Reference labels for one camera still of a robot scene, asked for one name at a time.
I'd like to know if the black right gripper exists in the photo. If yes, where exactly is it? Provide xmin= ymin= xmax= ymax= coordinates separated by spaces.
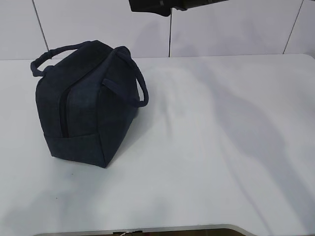
xmin=128 ymin=0 xmax=195 ymax=12

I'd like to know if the navy blue lunch bag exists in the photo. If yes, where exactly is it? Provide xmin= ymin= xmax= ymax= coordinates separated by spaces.
xmin=30 ymin=40 xmax=149 ymax=168

